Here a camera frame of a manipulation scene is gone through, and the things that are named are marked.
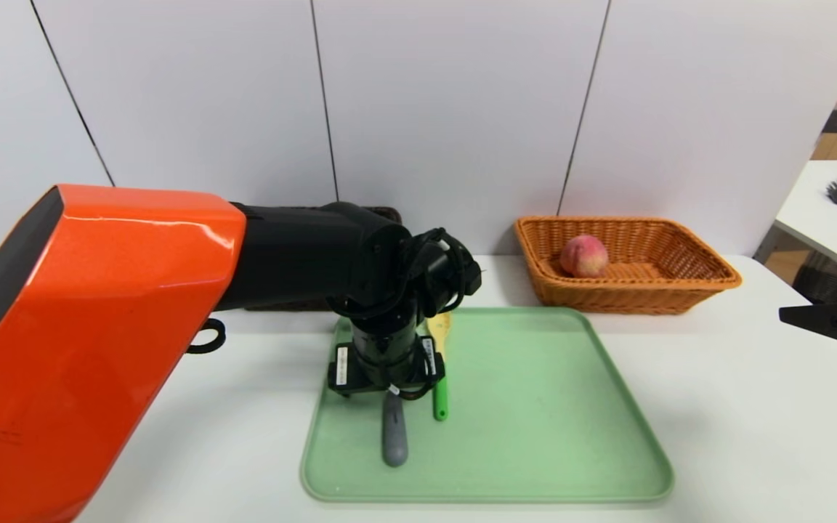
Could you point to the dark brown wicker basket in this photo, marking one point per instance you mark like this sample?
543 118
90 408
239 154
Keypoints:
382 213

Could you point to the white side table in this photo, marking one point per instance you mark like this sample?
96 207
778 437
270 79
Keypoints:
825 218

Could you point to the red yellow peach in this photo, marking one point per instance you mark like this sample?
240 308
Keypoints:
584 256

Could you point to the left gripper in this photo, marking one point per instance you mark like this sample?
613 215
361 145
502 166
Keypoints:
346 371

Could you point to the light green plastic tray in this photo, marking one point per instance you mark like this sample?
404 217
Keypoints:
535 436

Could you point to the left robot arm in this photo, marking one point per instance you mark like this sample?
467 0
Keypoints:
99 290

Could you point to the orange wicker basket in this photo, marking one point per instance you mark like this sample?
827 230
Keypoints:
629 298

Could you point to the small black panel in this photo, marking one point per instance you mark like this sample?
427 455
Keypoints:
834 123

